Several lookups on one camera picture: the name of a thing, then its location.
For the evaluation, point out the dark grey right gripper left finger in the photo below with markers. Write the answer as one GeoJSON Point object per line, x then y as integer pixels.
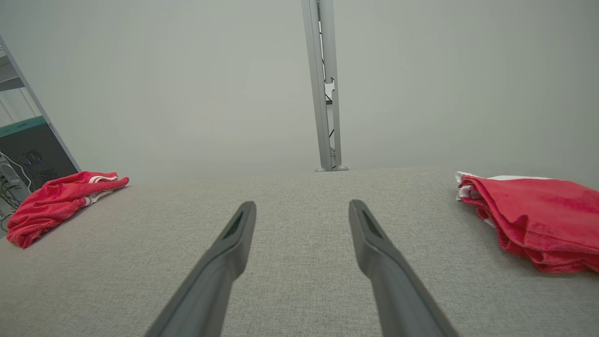
{"type": "Point", "coordinates": [206, 295]}

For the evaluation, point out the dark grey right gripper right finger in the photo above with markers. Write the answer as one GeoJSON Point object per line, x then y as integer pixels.
{"type": "Point", "coordinates": [402, 299]}

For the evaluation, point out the red shorts with white stripes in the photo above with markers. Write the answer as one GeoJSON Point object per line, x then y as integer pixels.
{"type": "Point", "coordinates": [538, 215]}

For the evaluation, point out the red white numbered jersey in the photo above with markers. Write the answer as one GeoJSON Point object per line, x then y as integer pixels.
{"type": "Point", "coordinates": [51, 201]}

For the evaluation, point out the black cabinet with teal top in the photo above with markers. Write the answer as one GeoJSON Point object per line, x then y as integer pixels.
{"type": "Point", "coordinates": [28, 150]}

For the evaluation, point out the grey shelf board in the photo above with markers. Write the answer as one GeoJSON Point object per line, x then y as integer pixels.
{"type": "Point", "coordinates": [9, 84]}

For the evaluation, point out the grey partition post with slot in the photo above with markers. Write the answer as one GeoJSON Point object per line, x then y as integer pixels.
{"type": "Point", "coordinates": [314, 70]}

